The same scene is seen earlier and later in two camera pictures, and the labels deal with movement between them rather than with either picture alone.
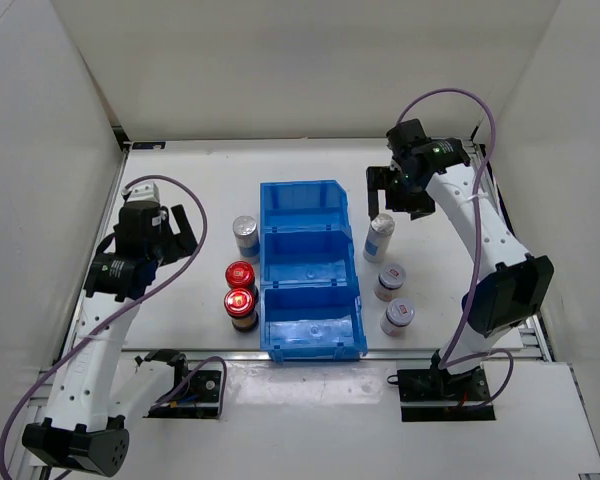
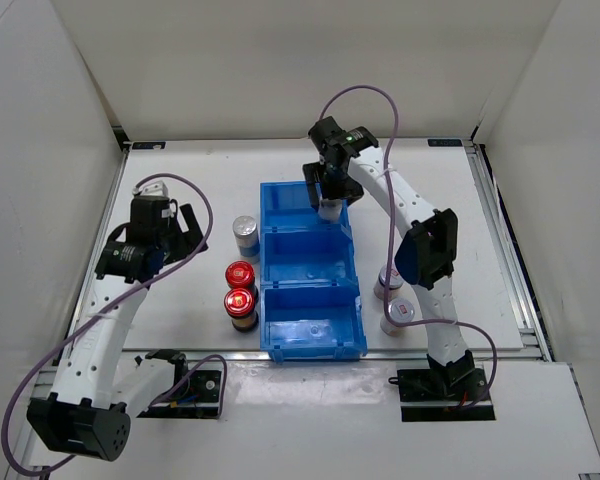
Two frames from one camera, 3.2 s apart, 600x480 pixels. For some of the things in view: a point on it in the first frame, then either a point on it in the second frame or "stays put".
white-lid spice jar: x=390 y=279 stays put
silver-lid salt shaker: x=381 y=228 to x=329 y=209
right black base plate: x=435 y=395 stays put
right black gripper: x=376 y=178 to x=351 y=192
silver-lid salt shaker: x=247 y=236 stays put
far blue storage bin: x=303 y=205 stays put
